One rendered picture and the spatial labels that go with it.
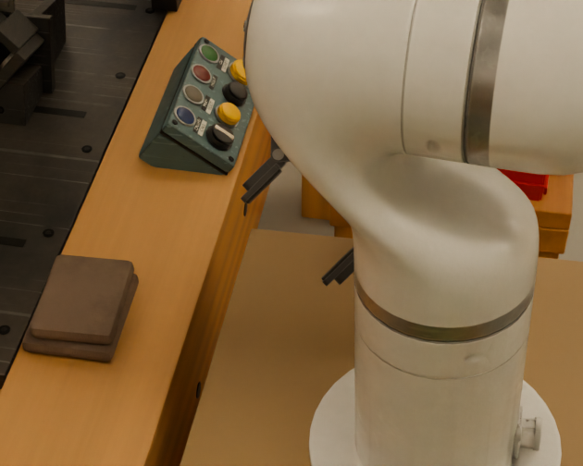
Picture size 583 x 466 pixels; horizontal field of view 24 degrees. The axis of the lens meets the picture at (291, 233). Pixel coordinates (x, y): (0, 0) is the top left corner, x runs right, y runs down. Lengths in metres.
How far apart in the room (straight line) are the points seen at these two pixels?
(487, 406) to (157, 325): 0.36
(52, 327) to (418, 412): 0.37
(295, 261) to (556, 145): 0.48
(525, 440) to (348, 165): 0.31
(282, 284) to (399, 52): 0.46
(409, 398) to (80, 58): 0.71
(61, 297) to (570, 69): 0.58
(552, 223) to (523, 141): 0.73
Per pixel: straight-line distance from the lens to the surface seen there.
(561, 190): 1.48
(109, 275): 1.19
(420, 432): 0.94
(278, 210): 2.62
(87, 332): 1.14
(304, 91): 0.75
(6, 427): 1.13
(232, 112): 1.34
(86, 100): 1.43
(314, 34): 0.74
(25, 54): 1.38
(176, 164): 1.33
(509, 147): 0.75
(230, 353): 1.11
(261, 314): 1.14
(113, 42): 1.51
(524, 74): 0.73
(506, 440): 0.98
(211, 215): 1.28
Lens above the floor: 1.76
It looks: 43 degrees down
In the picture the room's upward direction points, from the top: straight up
